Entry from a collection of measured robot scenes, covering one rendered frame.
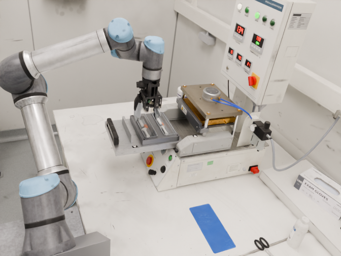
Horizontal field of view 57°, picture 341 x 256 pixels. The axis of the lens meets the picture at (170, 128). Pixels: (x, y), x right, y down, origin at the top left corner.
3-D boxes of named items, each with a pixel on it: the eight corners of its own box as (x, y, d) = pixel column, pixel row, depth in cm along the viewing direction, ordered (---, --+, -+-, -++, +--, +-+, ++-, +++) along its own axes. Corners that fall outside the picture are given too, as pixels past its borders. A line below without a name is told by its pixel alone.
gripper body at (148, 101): (143, 111, 124) (145, 83, 117) (137, 100, 131) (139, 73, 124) (161, 109, 127) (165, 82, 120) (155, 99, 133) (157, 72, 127)
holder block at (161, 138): (163, 116, 151) (163, 111, 150) (178, 140, 136) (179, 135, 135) (129, 119, 145) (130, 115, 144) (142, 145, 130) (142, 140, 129)
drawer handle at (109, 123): (110, 124, 140) (110, 117, 138) (118, 145, 129) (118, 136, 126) (106, 125, 139) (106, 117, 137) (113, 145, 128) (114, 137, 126)
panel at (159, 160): (137, 148, 163) (155, 119, 157) (156, 188, 141) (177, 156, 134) (134, 147, 162) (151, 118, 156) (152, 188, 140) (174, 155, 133)
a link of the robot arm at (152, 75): (139, 63, 122) (160, 62, 124) (139, 73, 124) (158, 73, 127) (145, 71, 116) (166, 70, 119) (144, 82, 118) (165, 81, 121)
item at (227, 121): (212, 102, 158) (216, 85, 153) (235, 126, 142) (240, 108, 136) (181, 105, 152) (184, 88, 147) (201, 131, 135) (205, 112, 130)
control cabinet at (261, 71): (232, 108, 174) (264, -16, 139) (267, 144, 149) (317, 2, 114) (205, 111, 168) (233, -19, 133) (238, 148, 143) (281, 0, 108)
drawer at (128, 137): (165, 121, 155) (166, 107, 150) (182, 148, 138) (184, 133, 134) (104, 128, 144) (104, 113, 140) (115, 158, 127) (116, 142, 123)
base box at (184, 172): (225, 134, 184) (231, 109, 175) (262, 177, 156) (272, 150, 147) (136, 146, 165) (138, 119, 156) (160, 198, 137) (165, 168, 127)
